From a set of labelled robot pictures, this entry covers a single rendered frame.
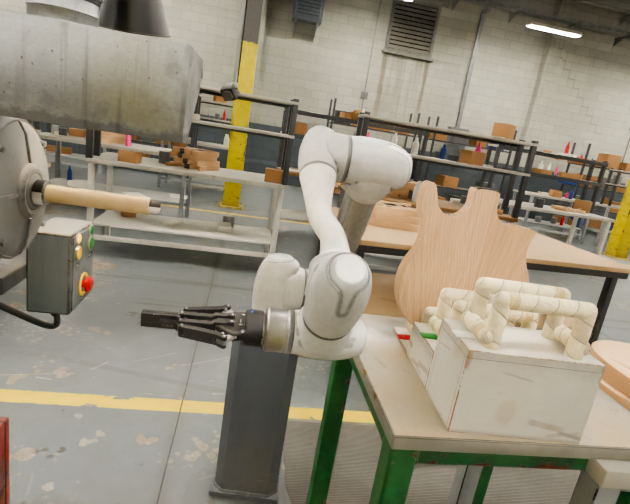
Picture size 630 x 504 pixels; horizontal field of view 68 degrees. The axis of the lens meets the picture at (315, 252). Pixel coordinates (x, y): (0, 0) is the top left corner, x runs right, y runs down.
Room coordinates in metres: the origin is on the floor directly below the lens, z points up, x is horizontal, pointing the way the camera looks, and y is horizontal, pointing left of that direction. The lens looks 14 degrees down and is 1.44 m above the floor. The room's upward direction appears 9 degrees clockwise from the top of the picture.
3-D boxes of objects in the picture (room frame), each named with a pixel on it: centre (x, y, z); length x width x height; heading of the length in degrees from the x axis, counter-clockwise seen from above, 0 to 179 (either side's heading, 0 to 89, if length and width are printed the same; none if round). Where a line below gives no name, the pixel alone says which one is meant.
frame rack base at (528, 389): (0.86, -0.43, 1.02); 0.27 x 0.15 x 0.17; 97
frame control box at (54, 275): (1.04, 0.68, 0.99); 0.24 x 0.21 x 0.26; 100
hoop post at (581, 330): (0.83, -0.52, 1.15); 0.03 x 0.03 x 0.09
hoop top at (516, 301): (0.82, -0.44, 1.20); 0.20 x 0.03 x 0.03; 96
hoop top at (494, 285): (0.90, -0.43, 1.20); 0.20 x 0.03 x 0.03; 96
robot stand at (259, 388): (1.65, 0.13, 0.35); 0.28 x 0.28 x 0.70; 2
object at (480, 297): (0.89, -0.34, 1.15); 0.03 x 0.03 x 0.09
